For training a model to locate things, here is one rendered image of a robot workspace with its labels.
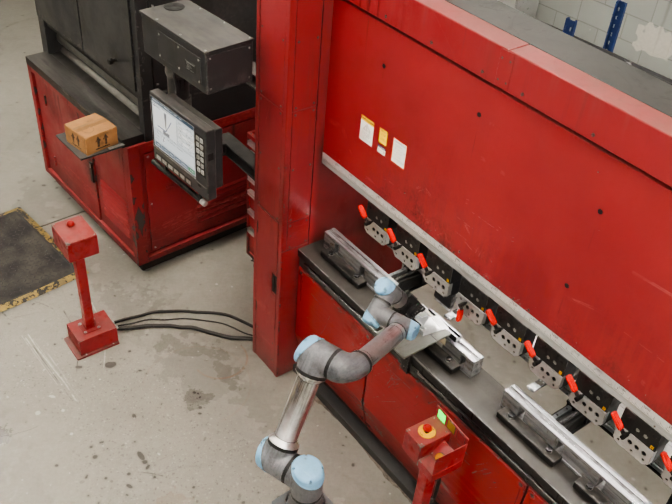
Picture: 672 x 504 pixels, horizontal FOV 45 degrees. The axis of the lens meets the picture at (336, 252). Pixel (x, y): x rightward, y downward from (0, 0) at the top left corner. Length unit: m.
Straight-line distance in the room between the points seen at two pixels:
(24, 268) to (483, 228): 3.21
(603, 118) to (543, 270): 0.64
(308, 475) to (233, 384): 1.69
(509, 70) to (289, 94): 1.11
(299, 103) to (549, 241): 1.30
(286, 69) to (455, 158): 0.84
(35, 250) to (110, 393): 1.35
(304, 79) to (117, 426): 2.04
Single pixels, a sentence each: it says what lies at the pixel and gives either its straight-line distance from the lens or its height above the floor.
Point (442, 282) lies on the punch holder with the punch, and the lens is 3.37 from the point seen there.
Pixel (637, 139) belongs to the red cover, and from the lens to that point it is 2.52.
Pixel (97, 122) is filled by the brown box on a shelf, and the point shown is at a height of 1.11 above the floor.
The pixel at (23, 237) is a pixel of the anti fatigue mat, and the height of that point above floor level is 0.01.
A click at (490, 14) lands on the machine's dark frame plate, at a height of 2.30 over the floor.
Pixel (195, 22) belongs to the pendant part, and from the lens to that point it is 3.65.
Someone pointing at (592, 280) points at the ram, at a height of 1.70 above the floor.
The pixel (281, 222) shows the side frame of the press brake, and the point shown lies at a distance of 3.88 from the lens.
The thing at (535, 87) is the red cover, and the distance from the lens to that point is 2.71.
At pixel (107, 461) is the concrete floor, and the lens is 4.30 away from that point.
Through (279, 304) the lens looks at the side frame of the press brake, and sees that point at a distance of 4.21.
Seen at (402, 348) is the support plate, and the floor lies 1.00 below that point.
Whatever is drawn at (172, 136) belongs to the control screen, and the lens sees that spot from 3.80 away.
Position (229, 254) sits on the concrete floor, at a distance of 5.39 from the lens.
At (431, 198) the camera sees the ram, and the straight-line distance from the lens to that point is 3.26.
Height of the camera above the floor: 3.39
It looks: 38 degrees down
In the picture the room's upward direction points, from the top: 5 degrees clockwise
